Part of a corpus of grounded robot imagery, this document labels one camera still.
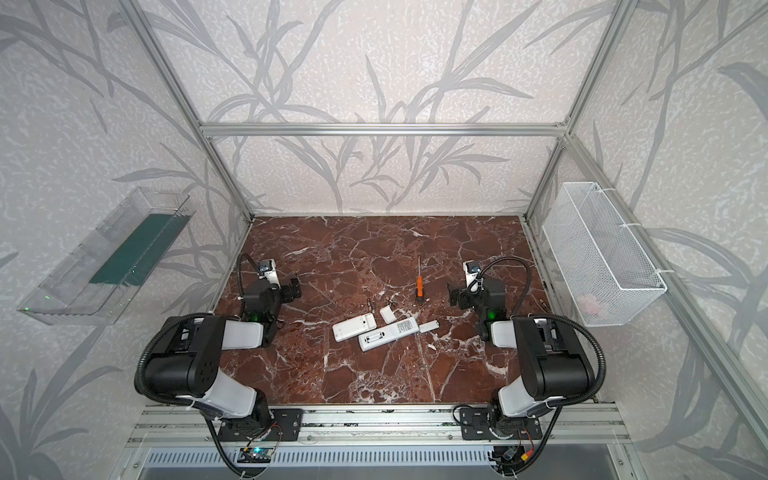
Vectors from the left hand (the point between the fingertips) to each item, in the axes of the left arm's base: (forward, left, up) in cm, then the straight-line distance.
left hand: (284, 266), depth 94 cm
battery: (-10, -27, -8) cm, 30 cm away
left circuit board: (-48, -3, -10) cm, 49 cm away
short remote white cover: (-12, -33, -9) cm, 37 cm away
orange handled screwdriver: (-5, -44, -7) cm, 44 cm away
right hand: (0, -58, -1) cm, 58 cm away
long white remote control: (-20, -32, -7) cm, 39 cm away
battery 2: (-7, -34, -9) cm, 36 cm away
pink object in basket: (-18, -84, +13) cm, 87 cm away
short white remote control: (-17, -23, -7) cm, 30 cm away
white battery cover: (-16, -46, -9) cm, 49 cm away
